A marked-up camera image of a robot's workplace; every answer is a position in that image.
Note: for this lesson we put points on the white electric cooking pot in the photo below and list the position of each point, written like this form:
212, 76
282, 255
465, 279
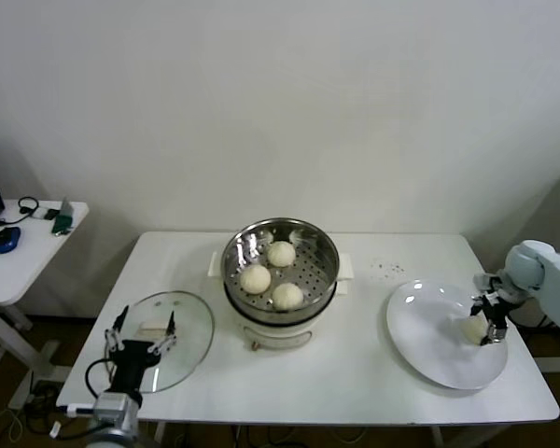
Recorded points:
270, 335

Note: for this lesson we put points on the small white device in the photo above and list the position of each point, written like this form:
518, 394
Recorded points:
40, 214

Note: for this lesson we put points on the large white plate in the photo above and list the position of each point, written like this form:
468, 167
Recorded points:
415, 326

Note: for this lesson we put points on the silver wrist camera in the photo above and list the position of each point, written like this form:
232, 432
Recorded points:
484, 282
116, 406

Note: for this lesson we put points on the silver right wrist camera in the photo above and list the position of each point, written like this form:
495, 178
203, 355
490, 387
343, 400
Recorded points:
484, 282

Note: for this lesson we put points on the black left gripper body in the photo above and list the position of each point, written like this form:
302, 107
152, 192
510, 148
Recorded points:
130, 361

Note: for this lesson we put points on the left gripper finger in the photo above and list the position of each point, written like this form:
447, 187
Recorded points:
113, 332
169, 336

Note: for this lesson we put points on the white side table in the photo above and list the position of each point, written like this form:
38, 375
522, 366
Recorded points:
28, 261

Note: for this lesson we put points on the white steamed baozi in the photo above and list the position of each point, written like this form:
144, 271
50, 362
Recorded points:
281, 254
288, 296
256, 280
472, 330

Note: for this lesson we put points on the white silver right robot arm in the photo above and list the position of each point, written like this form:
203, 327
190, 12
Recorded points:
555, 284

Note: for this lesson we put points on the dark floor power strip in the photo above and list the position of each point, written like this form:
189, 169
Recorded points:
39, 394

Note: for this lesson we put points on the green upright gadget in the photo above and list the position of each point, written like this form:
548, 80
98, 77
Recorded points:
63, 217

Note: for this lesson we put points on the white work table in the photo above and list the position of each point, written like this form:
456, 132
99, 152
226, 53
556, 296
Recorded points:
336, 382

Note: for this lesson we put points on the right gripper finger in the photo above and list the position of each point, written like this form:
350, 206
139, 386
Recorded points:
496, 335
478, 309

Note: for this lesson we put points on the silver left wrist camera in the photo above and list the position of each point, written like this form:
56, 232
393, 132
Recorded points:
116, 406

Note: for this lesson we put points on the round glass pot lid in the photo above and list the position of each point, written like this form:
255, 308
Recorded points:
191, 326

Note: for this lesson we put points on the blue computer mouse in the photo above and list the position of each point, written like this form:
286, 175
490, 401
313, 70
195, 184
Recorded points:
7, 240

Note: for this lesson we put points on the small black device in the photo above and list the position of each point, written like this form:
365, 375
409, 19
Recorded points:
51, 214

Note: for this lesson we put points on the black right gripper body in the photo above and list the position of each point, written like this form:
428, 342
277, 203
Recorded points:
494, 312

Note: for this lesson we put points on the perforated stainless steel steamer basket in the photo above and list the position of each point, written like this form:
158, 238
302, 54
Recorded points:
317, 270

